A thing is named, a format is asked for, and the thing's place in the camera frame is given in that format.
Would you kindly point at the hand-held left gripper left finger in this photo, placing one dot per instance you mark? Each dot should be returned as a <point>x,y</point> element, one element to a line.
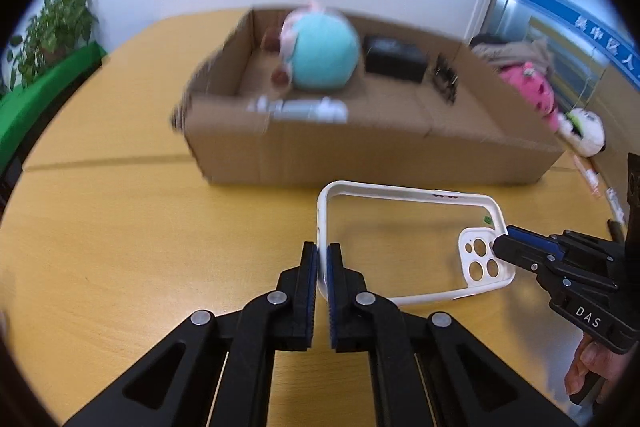
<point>311,279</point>

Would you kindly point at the white green plush toy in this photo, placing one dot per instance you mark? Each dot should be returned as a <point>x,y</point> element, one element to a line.
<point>585,132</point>

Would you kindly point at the bunch of black binder clips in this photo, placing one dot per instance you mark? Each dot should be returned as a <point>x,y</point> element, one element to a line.
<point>445,79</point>

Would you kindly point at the green-haired pig plush toy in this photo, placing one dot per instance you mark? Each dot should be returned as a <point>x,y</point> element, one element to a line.
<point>325,52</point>

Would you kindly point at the pink plush toy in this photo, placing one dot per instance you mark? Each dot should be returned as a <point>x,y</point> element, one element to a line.
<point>530,89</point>

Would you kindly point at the large potted plant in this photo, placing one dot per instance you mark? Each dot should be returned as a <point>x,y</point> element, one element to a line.
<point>55,27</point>

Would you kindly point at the yellow wooden desktop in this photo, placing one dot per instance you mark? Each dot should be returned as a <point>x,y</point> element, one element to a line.
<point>125,207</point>

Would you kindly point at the black rectangular box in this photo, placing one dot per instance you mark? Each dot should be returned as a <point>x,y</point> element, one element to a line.
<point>395,57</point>

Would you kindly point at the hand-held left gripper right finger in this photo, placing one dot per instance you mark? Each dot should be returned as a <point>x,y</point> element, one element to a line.
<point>334,294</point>

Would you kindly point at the person's right hand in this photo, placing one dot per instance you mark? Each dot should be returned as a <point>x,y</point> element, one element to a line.
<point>592,357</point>

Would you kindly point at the white clear phone case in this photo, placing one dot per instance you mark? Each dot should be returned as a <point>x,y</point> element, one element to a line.
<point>506,278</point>

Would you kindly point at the cardboard box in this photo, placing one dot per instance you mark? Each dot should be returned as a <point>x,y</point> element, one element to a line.
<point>350,152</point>

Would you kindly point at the white grey bottle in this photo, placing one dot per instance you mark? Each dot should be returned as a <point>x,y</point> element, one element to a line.
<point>300,109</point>

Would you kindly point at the green bench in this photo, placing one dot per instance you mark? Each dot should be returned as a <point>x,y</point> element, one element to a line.
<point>30,107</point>

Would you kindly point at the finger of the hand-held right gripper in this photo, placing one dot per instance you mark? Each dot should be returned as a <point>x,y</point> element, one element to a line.
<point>520,254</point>
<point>535,241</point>

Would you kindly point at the small white packet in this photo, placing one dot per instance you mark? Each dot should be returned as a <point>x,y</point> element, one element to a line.
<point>589,177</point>
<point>615,204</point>

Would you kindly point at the patterned plush toy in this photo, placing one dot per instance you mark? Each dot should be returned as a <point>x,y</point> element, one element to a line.
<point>510,52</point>

